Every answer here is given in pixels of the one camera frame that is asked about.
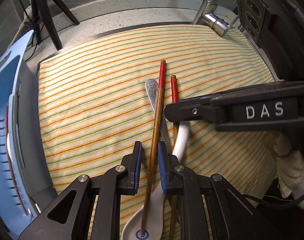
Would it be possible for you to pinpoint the white ceramic spoon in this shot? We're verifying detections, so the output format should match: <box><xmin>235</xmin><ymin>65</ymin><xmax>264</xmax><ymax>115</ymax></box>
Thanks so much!
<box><xmin>6</xmin><ymin>133</ymin><xmax>15</xmax><ymax>163</ymax></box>
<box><xmin>121</xmin><ymin>121</ymin><xmax>191</xmax><ymax>239</ymax></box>

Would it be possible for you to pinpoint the large steel spoon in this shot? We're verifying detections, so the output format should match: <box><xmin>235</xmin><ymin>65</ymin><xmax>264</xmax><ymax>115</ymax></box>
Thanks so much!
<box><xmin>144</xmin><ymin>78</ymin><xmax>172</xmax><ymax>153</ymax></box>

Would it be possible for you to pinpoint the red wooden chopstick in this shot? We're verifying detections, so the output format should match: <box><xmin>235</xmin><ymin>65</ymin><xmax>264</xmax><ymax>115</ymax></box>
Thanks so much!
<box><xmin>140</xmin><ymin>60</ymin><xmax>166</xmax><ymax>234</ymax></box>

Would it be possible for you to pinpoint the chrome kitchen faucet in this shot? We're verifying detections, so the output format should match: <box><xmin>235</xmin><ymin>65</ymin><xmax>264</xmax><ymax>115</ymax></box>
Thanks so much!
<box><xmin>192</xmin><ymin>0</ymin><xmax>239</xmax><ymax>37</ymax></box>

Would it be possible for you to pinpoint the hand in beige knit glove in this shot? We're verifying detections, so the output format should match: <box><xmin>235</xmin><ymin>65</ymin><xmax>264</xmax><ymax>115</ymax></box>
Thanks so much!
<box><xmin>263</xmin><ymin>131</ymin><xmax>304</xmax><ymax>209</ymax></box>

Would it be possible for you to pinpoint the blue plastic basket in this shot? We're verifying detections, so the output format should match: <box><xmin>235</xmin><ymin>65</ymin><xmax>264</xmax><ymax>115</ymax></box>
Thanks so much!
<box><xmin>0</xmin><ymin>31</ymin><xmax>57</xmax><ymax>239</ymax></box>

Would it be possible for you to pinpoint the yellow striped cloth mat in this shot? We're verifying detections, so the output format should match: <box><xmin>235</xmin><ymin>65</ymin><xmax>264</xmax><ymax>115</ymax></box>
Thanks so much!
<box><xmin>38</xmin><ymin>24</ymin><xmax>273</xmax><ymax>226</ymax></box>

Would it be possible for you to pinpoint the black camera module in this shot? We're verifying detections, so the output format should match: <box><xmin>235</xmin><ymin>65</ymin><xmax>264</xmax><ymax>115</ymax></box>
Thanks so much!
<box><xmin>236</xmin><ymin>0</ymin><xmax>268</xmax><ymax>44</ymax></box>

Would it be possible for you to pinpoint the black cable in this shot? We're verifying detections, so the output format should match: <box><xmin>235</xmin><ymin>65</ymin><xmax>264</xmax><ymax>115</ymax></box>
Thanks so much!
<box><xmin>15</xmin><ymin>0</ymin><xmax>46</xmax><ymax>63</ymax></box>

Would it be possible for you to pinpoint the black camera tripod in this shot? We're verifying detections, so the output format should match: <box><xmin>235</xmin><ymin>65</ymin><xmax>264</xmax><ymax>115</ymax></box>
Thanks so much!
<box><xmin>31</xmin><ymin>0</ymin><xmax>79</xmax><ymax>50</ymax></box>

